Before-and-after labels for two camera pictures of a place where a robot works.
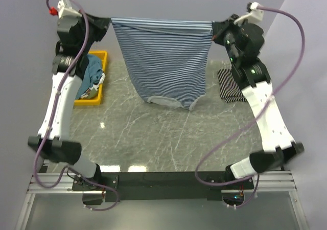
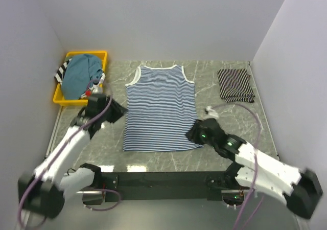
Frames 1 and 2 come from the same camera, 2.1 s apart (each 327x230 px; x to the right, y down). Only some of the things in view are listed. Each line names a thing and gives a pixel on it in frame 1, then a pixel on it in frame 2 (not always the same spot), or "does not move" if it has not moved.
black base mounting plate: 162,185 does not move
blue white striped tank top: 166,59 to 160,107
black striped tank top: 230,89 does not move
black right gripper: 219,27 to 192,134
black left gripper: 101,25 to 119,110
